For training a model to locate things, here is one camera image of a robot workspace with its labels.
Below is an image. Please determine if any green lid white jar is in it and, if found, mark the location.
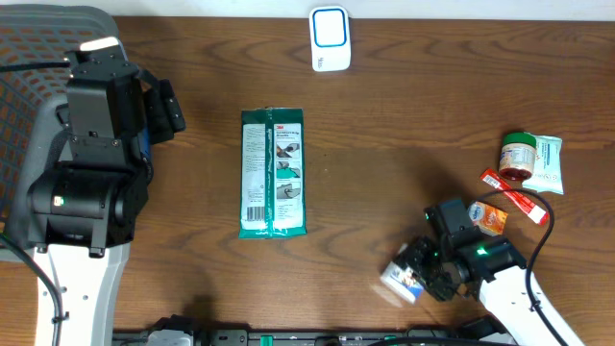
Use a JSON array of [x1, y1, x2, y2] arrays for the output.
[[499, 132, 537, 181]]

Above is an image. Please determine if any teal white snack packet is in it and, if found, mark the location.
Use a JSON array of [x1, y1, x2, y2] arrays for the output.
[[522, 135, 564, 195]]

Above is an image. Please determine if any grey plastic mesh basket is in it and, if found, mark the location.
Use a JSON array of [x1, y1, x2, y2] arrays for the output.
[[1, 4, 119, 253]]

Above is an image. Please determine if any small orange carton box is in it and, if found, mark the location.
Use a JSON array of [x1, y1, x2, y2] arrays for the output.
[[468, 202, 508, 236]]

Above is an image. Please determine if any white red package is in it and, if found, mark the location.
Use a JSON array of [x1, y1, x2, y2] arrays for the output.
[[238, 108, 307, 239]]

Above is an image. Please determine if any red coffee stick sachet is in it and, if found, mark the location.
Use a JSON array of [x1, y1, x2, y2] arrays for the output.
[[480, 168, 550, 226]]

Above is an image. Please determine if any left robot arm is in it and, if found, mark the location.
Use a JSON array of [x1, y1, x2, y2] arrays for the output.
[[25, 44, 185, 345]]

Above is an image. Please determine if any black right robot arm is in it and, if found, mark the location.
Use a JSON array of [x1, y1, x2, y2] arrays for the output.
[[381, 199, 583, 345]]

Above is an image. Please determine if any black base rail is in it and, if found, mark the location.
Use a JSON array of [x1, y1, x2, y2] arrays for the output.
[[111, 315, 515, 346]]

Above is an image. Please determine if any white blue labelled jar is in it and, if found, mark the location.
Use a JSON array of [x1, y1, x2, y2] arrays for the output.
[[380, 261, 424, 304]]

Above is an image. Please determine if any white barcode scanner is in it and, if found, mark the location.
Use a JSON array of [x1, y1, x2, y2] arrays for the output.
[[308, 6, 352, 72]]

